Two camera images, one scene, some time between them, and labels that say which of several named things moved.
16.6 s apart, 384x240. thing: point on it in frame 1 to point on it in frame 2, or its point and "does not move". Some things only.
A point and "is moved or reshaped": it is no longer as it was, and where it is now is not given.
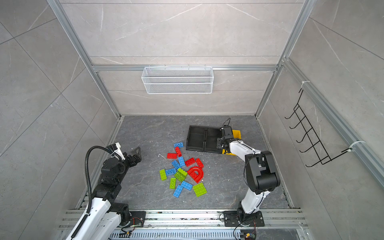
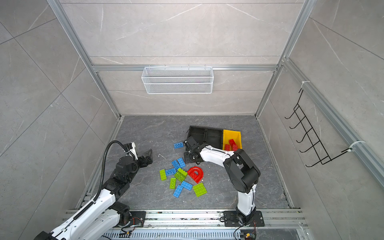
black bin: x=195 y=140 does not move
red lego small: x=178 y=151 is moved or reshaped
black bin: x=211 y=134 does not move
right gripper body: x=220 y=142 to x=192 y=153
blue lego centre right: x=181 y=161 does not move
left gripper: x=135 y=159 to x=144 y=163
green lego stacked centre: x=180 y=174 does not move
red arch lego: x=196 y=173 does not move
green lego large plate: x=199 y=189 does not move
